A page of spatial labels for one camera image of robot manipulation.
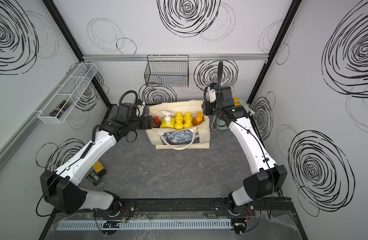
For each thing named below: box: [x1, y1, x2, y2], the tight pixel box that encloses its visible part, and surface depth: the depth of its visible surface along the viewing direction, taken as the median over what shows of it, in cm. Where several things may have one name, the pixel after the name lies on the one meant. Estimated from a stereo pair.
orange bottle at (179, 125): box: [174, 115, 184, 130], surface depth 84 cm
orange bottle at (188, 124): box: [183, 119, 194, 129], surface depth 84 cm
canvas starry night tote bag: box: [145, 100, 210, 150], surface depth 86 cm
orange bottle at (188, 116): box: [183, 111, 193, 123], surface depth 87 cm
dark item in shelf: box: [49, 99, 72, 119], surface depth 69 cm
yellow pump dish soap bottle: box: [159, 110, 176, 129], surface depth 84 cm
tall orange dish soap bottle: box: [195, 112, 204, 124], surface depth 85 cm
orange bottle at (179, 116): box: [175, 111, 184, 123], surface depth 86 cm
